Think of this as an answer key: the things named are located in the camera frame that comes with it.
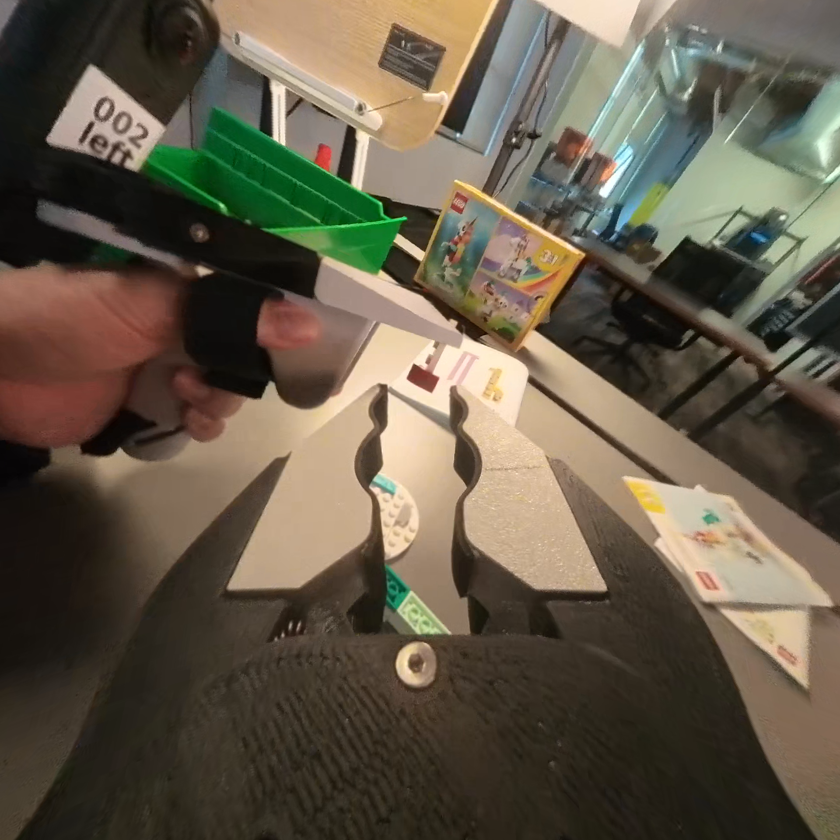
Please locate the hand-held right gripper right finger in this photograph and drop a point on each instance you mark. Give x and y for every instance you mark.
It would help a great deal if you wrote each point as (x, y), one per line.
(531, 525)

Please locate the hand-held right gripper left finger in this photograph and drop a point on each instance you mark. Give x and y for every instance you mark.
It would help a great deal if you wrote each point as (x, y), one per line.
(302, 525)

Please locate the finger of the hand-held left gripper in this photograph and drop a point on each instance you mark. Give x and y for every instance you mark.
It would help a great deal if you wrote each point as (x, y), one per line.
(380, 302)

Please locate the red lego piece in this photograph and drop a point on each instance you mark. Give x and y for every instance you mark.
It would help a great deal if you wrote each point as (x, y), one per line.
(423, 377)

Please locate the green plastic bin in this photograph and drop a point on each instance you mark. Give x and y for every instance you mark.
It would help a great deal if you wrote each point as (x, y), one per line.
(295, 197)

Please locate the multicolour lego model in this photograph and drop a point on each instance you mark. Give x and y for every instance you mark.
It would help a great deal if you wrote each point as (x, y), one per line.
(413, 610)

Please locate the person's left forearm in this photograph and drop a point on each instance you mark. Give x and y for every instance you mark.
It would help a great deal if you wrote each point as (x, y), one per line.
(19, 463)

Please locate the round white lego plate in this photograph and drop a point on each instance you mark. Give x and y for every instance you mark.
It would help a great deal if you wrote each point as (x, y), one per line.
(397, 518)

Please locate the yellow lego box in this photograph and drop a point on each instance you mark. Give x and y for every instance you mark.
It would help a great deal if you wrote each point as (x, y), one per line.
(499, 262)

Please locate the person's left hand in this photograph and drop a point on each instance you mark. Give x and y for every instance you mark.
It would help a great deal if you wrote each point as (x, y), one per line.
(79, 341)

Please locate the white instruction booklet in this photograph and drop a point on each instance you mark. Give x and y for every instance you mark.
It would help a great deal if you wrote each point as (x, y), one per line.
(485, 380)

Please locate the orange traffic cone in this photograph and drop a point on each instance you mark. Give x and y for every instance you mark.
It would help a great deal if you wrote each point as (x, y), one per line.
(324, 157)

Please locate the colourful instruction booklet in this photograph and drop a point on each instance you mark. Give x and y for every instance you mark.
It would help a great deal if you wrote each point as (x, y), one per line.
(728, 544)

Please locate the dark display screen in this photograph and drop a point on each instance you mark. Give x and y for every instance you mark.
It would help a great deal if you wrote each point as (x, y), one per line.
(469, 111)

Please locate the black office chair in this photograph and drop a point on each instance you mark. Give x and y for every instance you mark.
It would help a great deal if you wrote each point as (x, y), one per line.
(643, 321)

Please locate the black light stand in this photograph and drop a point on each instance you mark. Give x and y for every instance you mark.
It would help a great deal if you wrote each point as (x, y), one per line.
(525, 118)

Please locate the wooden table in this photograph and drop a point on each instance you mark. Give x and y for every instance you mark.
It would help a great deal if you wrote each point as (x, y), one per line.
(689, 308)

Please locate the studio light panel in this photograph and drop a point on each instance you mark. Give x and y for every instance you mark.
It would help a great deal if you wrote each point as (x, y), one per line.
(590, 16)

